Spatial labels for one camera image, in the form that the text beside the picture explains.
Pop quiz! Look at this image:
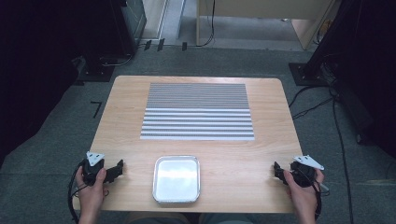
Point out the right hand-held gripper black cable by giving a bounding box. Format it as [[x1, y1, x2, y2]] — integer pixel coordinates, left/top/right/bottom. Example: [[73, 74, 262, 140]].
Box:
[[311, 174, 332, 222]]

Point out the person's left hand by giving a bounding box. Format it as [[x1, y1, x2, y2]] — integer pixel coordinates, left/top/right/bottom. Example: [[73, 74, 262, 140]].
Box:
[[75, 167, 108, 217]]

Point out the person's right leg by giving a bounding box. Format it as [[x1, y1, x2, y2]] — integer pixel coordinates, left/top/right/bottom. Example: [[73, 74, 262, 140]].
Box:
[[198, 212, 255, 224]]

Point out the person's leg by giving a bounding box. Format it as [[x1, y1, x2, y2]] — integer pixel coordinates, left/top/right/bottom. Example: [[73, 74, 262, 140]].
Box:
[[123, 212, 191, 224], [198, 212, 255, 224]]

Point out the black stand base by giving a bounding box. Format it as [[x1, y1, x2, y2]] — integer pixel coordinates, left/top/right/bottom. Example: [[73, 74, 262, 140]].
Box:
[[81, 55, 116, 83], [288, 61, 332, 87]]

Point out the black hanging cable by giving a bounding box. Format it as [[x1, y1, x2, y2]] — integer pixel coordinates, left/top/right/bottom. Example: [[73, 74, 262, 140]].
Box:
[[196, 0, 217, 49]]

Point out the hand-held gripper black cable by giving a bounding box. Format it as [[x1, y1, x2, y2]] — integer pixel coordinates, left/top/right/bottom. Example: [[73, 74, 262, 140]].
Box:
[[67, 159, 110, 224], [311, 174, 332, 222]]

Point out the left hand-held gripper black cable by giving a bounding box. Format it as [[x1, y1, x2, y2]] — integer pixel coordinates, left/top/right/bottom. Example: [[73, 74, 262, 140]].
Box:
[[67, 159, 110, 224]]

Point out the long black floor cable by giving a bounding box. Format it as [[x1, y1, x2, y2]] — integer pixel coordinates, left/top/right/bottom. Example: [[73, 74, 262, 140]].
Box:
[[329, 88, 356, 224]]

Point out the person's right hand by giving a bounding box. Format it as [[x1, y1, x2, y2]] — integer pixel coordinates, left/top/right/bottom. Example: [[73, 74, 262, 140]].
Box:
[[282, 168, 325, 217]]

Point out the light wooden desk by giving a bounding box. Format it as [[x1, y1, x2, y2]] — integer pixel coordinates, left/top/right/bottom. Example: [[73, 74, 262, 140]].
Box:
[[195, 0, 339, 51]]

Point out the grey white striped placemat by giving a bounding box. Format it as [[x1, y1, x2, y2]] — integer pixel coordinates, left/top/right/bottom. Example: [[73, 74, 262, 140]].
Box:
[[139, 82, 256, 141]]

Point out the square metal tray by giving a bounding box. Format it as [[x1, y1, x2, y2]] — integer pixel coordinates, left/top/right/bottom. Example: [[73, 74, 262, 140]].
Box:
[[151, 155, 202, 204]]

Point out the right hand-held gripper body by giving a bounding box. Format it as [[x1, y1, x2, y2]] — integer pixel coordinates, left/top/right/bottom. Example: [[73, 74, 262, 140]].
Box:
[[289, 154, 325, 189]]

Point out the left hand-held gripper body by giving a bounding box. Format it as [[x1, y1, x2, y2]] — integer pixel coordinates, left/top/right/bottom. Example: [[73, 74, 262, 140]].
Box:
[[81, 150, 109, 187]]

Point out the grey floor cable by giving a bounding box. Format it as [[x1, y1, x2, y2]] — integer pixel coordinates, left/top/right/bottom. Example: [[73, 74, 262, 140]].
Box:
[[100, 53, 135, 68]]

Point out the black curtain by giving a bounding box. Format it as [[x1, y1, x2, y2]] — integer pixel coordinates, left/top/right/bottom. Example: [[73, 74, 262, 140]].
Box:
[[0, 0, 138, 169], [306, 0, 396, 160]]

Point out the person's left leg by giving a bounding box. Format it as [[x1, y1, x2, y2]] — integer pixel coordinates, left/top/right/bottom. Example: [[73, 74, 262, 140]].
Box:
[[123, 212, 191, 224]]

